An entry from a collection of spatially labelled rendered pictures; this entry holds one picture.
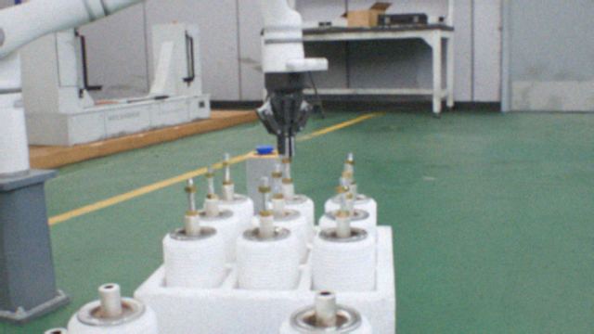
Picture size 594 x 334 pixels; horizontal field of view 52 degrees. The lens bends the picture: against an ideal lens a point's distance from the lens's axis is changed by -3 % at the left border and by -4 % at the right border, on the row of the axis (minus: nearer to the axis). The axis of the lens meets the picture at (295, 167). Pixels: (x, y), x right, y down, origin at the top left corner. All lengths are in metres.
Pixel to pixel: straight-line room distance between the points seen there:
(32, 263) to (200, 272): 0.52
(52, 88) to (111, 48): 3.99
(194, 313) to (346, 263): 0.24
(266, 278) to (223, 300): 0.07
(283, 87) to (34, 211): 0.59
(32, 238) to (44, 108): 2.40
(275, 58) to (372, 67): 4.98
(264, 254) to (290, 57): 0.38
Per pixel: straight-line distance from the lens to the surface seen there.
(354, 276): 0.93
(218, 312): 0.95
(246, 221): 1.19
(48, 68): 3.69
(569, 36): 5.82
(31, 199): 1.38
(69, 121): 3.63
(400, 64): 6.01
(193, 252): 0.96
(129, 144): 3.90
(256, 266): 0.94
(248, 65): 6.61
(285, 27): 1.13
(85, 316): 0.71
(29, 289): 1.40
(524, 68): 5.83
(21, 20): 1.34
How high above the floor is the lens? 0.52
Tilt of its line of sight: 10 degrees down
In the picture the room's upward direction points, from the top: 2 degrees counter-clockwise
